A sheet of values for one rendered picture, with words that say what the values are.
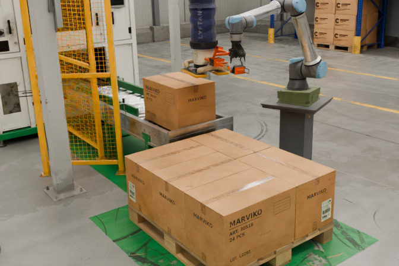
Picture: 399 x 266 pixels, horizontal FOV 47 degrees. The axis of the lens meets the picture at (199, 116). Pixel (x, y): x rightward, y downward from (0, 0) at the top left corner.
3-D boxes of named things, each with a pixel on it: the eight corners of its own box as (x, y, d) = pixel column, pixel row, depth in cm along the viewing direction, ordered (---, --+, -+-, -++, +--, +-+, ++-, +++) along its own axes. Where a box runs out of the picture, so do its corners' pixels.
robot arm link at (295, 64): (295, 75, 417) (295, 56, 413) (312, 76, 405) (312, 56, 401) (285, 78, 407) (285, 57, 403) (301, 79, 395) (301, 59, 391)
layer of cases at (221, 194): (127, 202, 363) (124, 155, 352) (225, 169, 419) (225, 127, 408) (224, 276, 271) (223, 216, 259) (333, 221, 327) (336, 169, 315)
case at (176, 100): (145, 118, 441) (142, 77, 430) (180, 110, 463) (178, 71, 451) (178, 134, 394) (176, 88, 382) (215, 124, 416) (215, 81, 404)
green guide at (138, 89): (107, 82, 594) (107, 75, 592) (114, 81, 600) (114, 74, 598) (176, 107, 470) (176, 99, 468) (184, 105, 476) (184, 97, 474)
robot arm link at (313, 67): (313, 70, 406) (289, -7, 368) (331, 72, 393) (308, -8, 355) (304, 81, 398) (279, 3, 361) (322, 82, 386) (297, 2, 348)
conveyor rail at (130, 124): (66, 101, 567) (65, 86, 562) (70, 101, 570) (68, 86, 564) (167, 154, 388) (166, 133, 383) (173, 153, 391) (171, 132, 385)
